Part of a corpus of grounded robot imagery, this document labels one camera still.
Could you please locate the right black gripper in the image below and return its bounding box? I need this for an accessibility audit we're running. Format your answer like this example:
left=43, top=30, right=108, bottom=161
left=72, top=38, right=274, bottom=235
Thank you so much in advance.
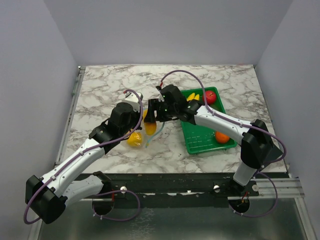
left=143, top=98, right=178, bottom=124

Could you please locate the yellow lemon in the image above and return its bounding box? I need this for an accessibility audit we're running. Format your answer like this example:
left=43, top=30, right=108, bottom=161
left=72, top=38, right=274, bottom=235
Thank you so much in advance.
left=126, top=132, right=143, bottom=147

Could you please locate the clear zip bag teal zipper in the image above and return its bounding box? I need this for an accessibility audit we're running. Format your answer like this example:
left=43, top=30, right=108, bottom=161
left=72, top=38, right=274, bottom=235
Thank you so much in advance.
left=124, top=108, right=165, bottom=148

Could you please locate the green plastic tray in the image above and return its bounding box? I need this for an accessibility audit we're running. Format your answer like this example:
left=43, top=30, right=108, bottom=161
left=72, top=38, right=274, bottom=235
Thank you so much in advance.
left=180, top=86, right=237, bottom=155

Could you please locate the orange fruit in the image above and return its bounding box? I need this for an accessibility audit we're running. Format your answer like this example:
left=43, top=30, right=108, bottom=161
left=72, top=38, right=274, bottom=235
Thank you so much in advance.
left=214, top=131, right=230, bottom=144

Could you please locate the yellow peach with leaf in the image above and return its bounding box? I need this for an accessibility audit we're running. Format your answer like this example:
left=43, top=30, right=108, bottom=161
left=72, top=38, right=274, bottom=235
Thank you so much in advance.
left=142, top=109, right=148, bottom=123

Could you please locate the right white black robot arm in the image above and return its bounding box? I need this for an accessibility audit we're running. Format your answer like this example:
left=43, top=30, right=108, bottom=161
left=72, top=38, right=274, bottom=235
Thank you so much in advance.
left=144, top=84, right=275, bottom=196

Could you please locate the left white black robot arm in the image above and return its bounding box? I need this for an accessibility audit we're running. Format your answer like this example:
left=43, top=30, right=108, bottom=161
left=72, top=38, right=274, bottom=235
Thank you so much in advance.
left=25, top=100, right=143, bottom=224

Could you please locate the yellow banana bunch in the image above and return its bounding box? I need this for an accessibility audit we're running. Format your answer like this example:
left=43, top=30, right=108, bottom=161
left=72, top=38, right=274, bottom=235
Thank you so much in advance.
left=186, top=92, right=200, bottom=102

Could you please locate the red apple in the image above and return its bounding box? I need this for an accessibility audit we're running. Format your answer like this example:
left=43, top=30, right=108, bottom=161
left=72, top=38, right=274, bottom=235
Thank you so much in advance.
left=204, top=90, right=217, bottom=105

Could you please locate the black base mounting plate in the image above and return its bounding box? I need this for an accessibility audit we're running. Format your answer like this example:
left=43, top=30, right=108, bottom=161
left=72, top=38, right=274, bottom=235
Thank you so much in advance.
left=91, top=173, right=259, bottom=209

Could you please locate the black digital scale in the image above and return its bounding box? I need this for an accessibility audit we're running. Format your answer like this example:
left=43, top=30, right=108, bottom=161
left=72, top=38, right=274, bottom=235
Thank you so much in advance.
left=264, top=136, right=283, bottom=164

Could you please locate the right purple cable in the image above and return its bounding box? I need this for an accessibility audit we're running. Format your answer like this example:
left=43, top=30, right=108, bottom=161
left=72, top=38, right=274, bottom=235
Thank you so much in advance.
left=159, top=70, right=287, bottom=218

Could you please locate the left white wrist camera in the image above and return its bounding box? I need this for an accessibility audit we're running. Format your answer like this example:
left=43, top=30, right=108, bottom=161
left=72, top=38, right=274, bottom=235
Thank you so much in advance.
left=122, top=91, right=141, bottom=112

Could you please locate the aluminium frame rail left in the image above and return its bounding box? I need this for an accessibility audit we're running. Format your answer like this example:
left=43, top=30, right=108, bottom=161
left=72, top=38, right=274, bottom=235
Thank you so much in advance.
left=54, top=66, right=86, bottom=165

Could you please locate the aluminium frame rail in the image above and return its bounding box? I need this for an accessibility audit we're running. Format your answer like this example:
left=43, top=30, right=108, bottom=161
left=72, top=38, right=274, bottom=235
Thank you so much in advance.
left=227, top=178, right=305, bottom=200
left=54, top=66, right=86, bottom=165

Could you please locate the aluminium frame rail right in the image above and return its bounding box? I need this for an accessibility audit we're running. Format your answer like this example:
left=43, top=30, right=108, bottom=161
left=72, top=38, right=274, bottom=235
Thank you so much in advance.
left=227, top=178, right=305, bottom=200

